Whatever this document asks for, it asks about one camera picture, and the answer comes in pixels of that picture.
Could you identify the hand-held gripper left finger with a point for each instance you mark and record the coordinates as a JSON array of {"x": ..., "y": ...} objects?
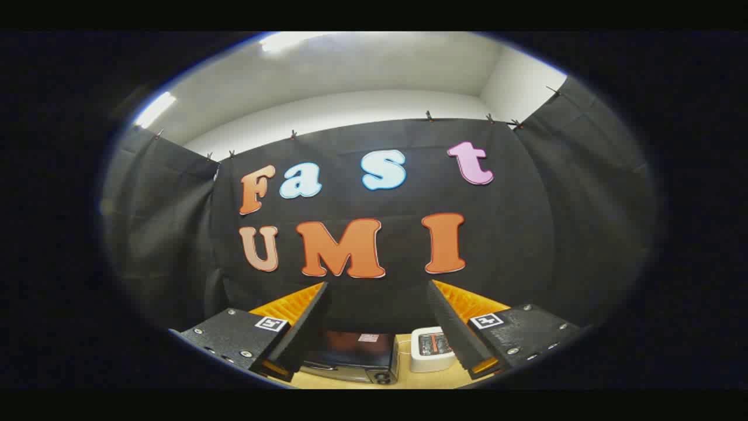
[{"x": 304, "y": 327}]

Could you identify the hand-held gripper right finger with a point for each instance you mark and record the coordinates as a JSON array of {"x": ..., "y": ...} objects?
[{"x": 453, "y": 327}]

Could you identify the black toaster oven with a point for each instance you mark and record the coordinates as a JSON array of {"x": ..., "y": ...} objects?
[{"x": 350, "y": 354}]

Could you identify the white pop-up toaster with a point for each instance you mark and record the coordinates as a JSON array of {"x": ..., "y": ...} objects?
[{"x": 423, "y": 359}]

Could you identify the long ceiling light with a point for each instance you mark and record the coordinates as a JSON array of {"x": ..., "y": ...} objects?
[
  {"x": 155, "y": 109},
  {"x": 289, "y": 41}
]

